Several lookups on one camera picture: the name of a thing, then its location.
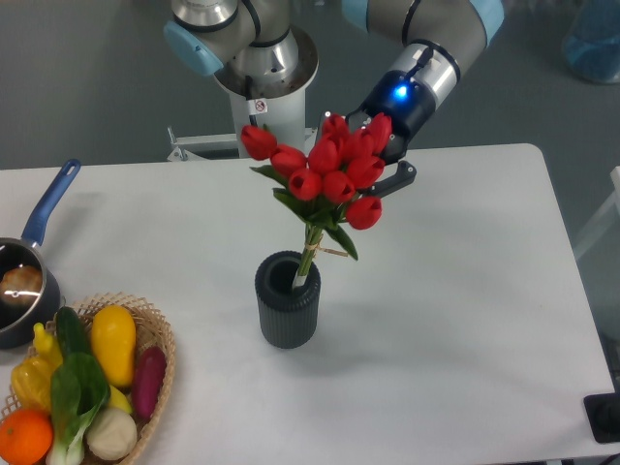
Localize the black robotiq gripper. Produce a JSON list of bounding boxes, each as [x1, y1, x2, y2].
[[321, 70, 436, 198]]

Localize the red tulip bouquet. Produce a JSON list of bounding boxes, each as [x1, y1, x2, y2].
[[240, 113, 392, 290]]

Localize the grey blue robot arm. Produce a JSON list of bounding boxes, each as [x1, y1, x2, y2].
[[164, 1, 504, 197]]

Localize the dark grey ribbed vase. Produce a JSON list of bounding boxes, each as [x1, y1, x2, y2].
[[255, 251, 322, 349]]

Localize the blue transparent container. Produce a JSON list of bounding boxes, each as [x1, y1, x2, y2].
[[562, 1, 619, 84]]

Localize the purple eggplant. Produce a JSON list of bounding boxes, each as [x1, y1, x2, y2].
[[131, 346, 167, 419]]

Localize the yellow squash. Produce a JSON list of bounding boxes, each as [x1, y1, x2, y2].
[[91, 305, 137, 389]]

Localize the dark green cucumber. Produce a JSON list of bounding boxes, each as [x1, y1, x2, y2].
[[54, 306, 92, 358]]

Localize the black device at edge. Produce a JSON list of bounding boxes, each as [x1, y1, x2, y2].
[[583, 393, 619, 444]]

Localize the yellow banana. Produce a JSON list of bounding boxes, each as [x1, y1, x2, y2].
[[108, 386, 133, 415]]

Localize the brown bread roll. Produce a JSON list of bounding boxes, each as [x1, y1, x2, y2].
[[1, 265, 43, 307]]

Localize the green bok choy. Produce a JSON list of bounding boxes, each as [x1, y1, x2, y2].
[[46, 353, 109, 464]]

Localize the small yellow gourd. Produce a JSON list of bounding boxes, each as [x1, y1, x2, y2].
[[33, 323, 63, 369]]

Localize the woven wicker basket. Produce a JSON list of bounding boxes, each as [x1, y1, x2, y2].
[[1, 293, 175, 464]]

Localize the yellow bell pepper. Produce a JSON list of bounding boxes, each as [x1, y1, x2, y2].
[[11, 356, 53, 414]]

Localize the orange fruit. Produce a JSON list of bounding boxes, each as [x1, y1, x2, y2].
[[1, 409, 53, 464]]

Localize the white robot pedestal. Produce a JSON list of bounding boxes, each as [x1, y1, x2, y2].
[[168, 25, 319, 161]]

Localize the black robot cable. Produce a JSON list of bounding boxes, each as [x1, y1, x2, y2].
[[243, 75, 263, 132]]

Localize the blue handled saucepan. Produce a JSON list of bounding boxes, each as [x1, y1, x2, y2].
[[1, 159, 81, 350]]

